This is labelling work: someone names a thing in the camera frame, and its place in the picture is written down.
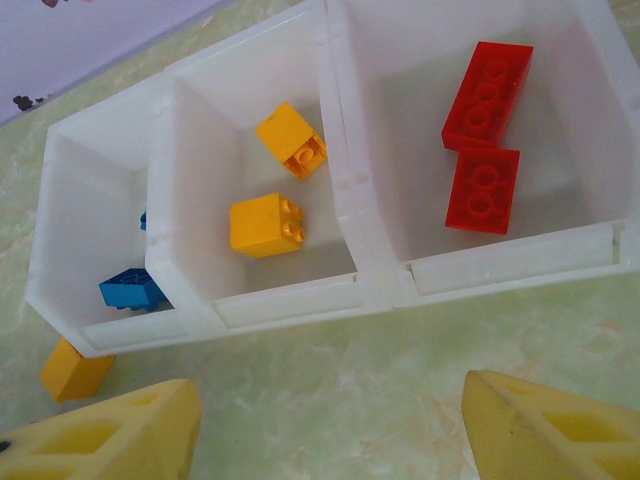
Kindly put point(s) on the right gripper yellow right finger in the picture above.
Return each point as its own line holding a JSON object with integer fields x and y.
{"x": 550, "y": 430}

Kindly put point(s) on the red long lego brick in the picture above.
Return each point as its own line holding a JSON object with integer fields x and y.
{"x": 487, "y": 95}

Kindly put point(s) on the blue long lego brick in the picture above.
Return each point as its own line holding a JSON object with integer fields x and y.
{"x": 131, "y": 290}

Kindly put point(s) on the red short lego brick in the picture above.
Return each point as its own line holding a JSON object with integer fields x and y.
{"x": 482, "y": 192}

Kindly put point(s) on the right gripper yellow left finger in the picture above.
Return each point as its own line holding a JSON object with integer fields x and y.
{"x": 100, "y": 440}

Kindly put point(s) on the yellow square lego brick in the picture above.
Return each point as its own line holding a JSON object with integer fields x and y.
{"x": 287, "y": 132}
{"x": 75, "y": 372}
{"x": 260, "y": 225}

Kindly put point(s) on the blue square lego brick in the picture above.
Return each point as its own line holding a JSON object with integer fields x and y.
{"x": 143, "y": 220}

